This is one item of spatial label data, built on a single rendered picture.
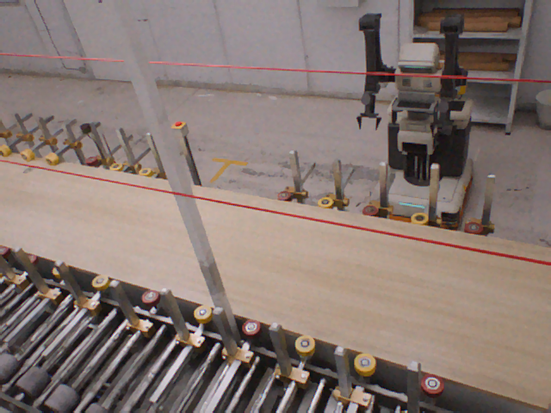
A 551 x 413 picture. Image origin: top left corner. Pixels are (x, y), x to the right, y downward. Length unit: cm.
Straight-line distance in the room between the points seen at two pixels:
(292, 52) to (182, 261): 353
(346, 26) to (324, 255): 327
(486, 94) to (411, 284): 325
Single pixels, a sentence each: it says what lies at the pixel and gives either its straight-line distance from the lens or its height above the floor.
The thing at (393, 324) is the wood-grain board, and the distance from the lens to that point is 214.
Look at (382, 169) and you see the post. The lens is 257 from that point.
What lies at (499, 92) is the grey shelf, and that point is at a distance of 524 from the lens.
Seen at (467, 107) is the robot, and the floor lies 81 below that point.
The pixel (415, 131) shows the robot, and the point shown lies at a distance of 342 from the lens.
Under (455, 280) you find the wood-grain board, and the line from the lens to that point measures 231.
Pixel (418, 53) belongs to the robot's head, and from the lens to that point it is 313.
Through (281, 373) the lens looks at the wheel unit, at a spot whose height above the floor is 86.
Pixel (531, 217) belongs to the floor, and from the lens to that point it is 407.
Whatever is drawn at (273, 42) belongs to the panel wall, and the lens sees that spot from 569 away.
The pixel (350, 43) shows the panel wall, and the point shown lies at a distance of 534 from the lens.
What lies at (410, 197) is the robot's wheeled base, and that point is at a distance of 370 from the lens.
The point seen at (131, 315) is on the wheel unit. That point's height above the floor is 90.
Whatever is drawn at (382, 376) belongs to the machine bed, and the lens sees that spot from 224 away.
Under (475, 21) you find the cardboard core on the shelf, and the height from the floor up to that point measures 95.
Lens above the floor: 260
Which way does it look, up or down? 39 degrees down
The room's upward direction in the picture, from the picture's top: 12 degrees counter-clockwise
